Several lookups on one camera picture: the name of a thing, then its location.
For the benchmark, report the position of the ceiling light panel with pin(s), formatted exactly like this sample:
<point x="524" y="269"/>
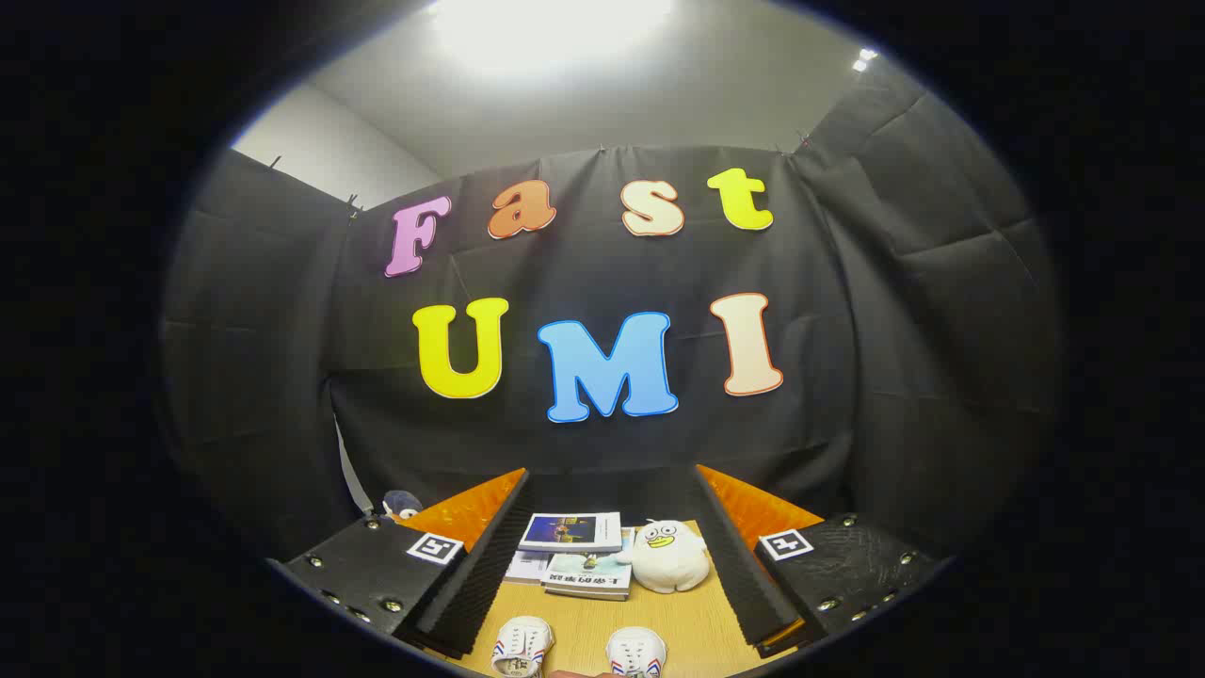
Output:
<point x="551" y="28"/>

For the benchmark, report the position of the small ceiling spotlight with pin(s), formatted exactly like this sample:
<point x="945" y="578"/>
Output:
<point x="863" y="59"/>

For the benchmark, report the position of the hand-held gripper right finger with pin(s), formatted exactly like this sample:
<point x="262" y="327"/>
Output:
<point x="744" y="574"/>

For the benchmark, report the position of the thick book with pale cover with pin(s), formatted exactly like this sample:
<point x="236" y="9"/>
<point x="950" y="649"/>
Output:
<point x="588" y="579"/>

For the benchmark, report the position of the white printed booklet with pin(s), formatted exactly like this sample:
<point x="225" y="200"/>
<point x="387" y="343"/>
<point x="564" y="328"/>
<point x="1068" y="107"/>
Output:
<point x="527" y="567"/>

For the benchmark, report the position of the penguin plush toy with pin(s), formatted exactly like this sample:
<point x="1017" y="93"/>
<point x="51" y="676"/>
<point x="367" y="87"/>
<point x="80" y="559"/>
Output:
<point x="400" y="504"/>

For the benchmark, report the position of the book with blue photo cover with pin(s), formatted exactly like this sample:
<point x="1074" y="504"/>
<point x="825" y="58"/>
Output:
<point x="565" y="532"/>

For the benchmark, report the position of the white canvas shoe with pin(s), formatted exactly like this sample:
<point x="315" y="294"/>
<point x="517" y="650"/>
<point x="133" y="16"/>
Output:
<point x="635" y="653"/>
<point x="522" y="645"/>

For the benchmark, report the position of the white duck plush toy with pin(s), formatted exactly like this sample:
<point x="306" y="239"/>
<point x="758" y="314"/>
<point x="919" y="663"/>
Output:
<point x="664" y="565"/>

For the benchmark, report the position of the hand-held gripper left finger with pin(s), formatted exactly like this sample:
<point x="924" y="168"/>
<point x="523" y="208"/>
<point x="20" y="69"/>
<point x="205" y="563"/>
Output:
<point x="480" y="574"/>

